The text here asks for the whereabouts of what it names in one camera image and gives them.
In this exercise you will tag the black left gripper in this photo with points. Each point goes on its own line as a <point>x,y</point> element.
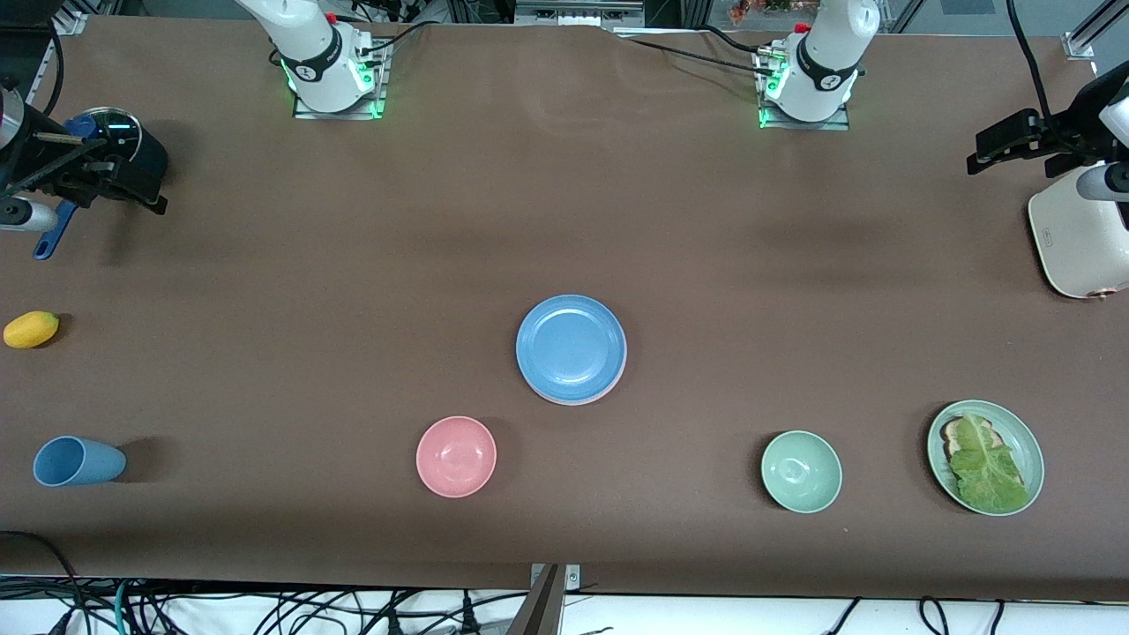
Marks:
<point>1068,138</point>

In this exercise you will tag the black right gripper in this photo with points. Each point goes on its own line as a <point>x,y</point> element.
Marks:
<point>55,174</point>

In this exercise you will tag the blue shallow plate bowl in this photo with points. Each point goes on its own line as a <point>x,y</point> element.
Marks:
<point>571,346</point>

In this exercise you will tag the pink shallow plate bowl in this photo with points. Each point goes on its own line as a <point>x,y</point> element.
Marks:
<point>578,403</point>

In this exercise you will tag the glass lid blue knob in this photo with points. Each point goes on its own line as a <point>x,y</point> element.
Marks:
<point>119,128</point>

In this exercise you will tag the dark blue saucepan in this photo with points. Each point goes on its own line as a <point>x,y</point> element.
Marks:
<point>48,242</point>

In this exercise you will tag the cream white toaster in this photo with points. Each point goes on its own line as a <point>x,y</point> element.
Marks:
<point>1080,242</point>

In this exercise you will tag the yellow lemon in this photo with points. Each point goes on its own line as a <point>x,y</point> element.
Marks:
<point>31,329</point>

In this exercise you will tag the blue cup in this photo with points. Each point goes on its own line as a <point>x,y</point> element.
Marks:
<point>79,461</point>

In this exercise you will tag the toast bread slice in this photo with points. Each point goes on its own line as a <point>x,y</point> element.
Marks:
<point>953,432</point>

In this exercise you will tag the green plate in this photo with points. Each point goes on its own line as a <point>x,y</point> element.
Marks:
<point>1034,459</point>

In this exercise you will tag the colourful artificial flowers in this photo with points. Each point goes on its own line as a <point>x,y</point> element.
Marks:
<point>758,9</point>

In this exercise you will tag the green lettuce leaf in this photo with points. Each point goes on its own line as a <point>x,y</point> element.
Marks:
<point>988,467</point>

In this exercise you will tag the brown table cover mat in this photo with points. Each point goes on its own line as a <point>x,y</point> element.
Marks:
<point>706,203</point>

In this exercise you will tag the green deep bowl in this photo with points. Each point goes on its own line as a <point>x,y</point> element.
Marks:
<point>801,472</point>

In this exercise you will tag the pink deep bowl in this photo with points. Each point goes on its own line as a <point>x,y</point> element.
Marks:
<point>456,456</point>

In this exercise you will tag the metal corner bracket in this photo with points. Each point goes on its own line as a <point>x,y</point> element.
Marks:
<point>1078,46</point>
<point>71,24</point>

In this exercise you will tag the aluminium frame profile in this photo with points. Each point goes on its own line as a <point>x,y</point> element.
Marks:
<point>578,13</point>

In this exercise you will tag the small metal table bracket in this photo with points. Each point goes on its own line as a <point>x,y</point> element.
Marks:
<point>573,578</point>

